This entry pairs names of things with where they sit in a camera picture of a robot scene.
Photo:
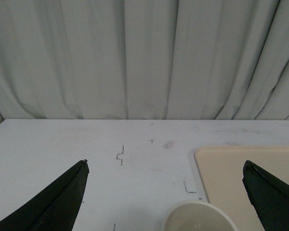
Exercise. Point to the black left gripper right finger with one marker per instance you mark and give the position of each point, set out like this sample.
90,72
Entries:
269,196

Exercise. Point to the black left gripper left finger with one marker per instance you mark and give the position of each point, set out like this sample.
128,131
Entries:
56,207

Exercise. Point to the white mug with black handle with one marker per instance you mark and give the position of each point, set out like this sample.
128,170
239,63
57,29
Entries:
194,215

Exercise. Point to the beige square plate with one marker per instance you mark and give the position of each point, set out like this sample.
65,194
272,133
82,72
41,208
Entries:
221,171

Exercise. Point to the grey-white curtain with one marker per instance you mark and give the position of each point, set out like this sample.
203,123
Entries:
144,59

